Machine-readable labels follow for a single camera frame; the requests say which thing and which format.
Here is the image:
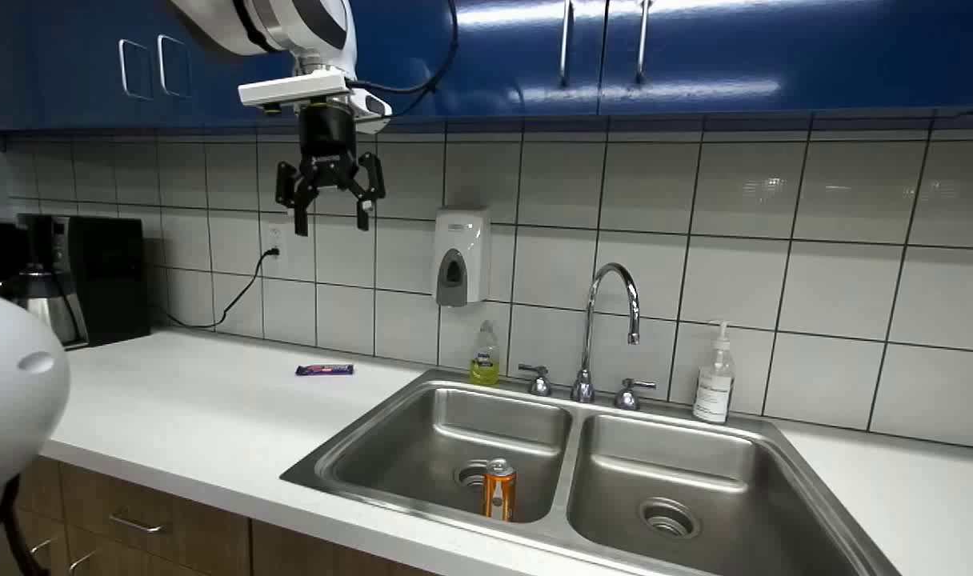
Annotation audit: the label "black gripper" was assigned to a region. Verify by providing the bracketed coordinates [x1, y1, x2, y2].
[271, 98, 388, 241]

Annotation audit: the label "white rounded robot base housing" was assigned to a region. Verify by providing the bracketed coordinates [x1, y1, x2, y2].
[0, 285, 72, 541]

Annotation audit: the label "steel double sink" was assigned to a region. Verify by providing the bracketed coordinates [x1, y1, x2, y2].
[277, 366, 902, 576]

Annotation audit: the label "purple candy bar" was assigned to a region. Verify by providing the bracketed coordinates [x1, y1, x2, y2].
[295, 362, 359, 381]

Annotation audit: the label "green dish soap bottle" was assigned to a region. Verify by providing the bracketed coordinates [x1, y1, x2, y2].
[463, 318, 509, 387]

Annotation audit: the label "black coffee maker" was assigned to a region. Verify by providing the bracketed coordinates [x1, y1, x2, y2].
[15, 211, 152, 349]

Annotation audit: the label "chrome gooseneck faucet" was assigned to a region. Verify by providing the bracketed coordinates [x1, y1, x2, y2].
[565, 258, 647, 407]

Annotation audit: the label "steel coffee carafe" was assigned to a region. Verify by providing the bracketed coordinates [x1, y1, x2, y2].
[0, 267, 83, 349]

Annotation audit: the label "wooden lower cabinets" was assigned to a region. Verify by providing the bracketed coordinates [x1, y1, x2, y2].
[0, 459, 436, 576]

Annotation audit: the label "blue upper cabinets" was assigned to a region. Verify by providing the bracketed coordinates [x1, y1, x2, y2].
[0, 0, 973, 138]

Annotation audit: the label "clear soap bottle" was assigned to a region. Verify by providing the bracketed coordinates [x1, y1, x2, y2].
[690, 318, 739, 425]

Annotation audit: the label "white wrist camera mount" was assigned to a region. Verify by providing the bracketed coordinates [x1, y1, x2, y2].
[236, 68, 397, 138]

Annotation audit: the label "black power cord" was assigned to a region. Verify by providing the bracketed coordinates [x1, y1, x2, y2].
[152, 246, 280, 334]

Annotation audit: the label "white wall soap dispenser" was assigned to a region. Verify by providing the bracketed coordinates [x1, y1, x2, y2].
[432, 208, 492, 310]

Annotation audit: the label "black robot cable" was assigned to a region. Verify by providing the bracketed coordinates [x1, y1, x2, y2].
[354, 0, 463, 103]

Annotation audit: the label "silver cabinet door handle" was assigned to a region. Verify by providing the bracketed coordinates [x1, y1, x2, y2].
[558, 0, 580, 89]
[114, 34, 152, 103]
[152, 31, 193, 98]
[634, 0, 657, 87]

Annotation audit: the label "chrome faucet handle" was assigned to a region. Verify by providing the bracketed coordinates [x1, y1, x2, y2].
[612, 375, 659, 413]
[516, 362, 558, 400]

